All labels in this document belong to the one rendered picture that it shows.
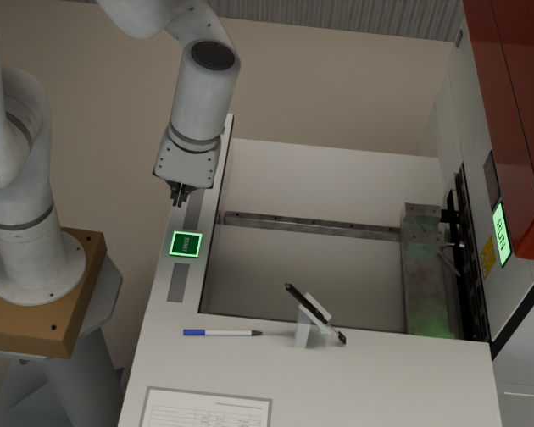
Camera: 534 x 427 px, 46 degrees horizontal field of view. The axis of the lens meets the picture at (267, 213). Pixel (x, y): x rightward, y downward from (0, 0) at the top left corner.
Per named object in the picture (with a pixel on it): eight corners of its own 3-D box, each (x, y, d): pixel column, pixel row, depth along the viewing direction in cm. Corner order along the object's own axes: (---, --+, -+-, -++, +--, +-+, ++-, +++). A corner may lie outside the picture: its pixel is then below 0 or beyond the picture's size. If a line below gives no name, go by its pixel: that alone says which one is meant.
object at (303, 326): (326, 333, 112) (336, 294, 102) (325, 353, 109) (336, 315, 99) (292, 329, 112) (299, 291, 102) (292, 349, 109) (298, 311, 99)
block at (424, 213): (436, 213, 142) (440, 205, 140) (438, 224, 140) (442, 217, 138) (402, 210, 142) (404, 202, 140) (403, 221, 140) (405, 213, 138)
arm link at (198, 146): (229, 110, 100) (225, 124, 103) (175, 97, 99) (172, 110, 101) (222, 146, 95) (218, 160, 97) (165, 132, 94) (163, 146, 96)
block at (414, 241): (440, 241, 137) (443, 233, 135) (441, 253, 135) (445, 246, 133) (403, 237, 137) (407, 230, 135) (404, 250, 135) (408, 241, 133)
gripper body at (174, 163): (229, 122, 102) (215, 167, 110) (167, 107, 100) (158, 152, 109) (223, 155, 97) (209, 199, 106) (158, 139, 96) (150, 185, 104)
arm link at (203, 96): (177, 92, 100) (164, 131, 94) (191, 24, 90) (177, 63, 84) (228, 107, 101) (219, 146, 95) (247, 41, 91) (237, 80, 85)
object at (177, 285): (233, 153, 159) (233, 113, 148) (199, 349, 124) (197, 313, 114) (197, 150, 159) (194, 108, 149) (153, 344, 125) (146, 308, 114)
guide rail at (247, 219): (437, 239, 145) (441, 231, 143) (438, 246, 144) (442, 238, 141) (225, 218, 146) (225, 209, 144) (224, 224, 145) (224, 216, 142)
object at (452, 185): (448, 199, 150) (460, 172, 142) (471, 368, 122) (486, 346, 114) (442, 198, 150) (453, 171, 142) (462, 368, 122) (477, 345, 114)
